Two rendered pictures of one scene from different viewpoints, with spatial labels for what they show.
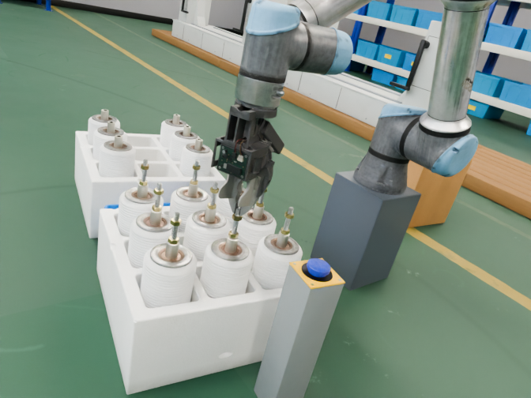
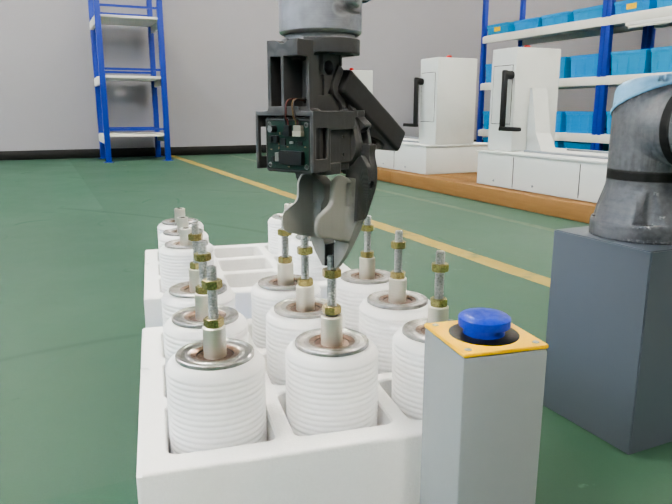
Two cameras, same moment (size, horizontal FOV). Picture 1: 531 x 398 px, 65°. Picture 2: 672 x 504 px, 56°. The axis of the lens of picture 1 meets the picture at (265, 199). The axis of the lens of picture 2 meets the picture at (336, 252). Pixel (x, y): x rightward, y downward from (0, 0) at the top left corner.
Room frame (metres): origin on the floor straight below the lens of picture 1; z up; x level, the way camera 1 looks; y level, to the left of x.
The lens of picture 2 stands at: (0.12, -0.14, 0.48)
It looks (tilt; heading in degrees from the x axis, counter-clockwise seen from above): 13 degrees down; 17
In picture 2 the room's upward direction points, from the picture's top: straight up
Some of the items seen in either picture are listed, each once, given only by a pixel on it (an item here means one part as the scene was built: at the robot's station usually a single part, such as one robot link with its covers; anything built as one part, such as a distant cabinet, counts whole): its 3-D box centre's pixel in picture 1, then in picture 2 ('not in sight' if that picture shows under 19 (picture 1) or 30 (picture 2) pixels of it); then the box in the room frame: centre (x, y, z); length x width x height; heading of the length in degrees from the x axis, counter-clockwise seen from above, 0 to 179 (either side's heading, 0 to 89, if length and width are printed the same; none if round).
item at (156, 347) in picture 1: (198, 279); (306, 431); (0.80, 0.11, 0.09); 0.39 x 0.39 x 0.18; 33
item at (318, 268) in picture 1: (318, 269); (484, 326); (0.60, -0.11, 0.32); 0.04 x 0.04 x 0.02
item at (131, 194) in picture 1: (141, 195); (198, 289); (0.83, 0.27, 0.25); 0.08 x 0.08 x 0.01
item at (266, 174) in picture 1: (258, 173); (351, 174); (0.69, 0.02, 0.42); 0.05 x 0.02 x 0.09; 67
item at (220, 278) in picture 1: (222, 287); (331, 423); (0.70, 0.04, 0.16); 0.10 x 0.10 x 0.18
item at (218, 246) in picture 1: (230, 249); (331, 342); (0.70, 0.04, 0.25); 0.08 x 0.08 x 0.01
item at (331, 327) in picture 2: (231, 244); (331, 330); (0.70, 0.04, 0.26); 0.02 x 0.02 x 0.03
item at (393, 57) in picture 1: (398, 58); not in sight; (6.36, -1.37, 0.36); 0.50 x 0.38 x 0.21; 132
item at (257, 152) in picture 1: (246, 139); (315, 108); (0.68, 0.05, 0.48); 0.09 x 0.08 x 0.12; 157
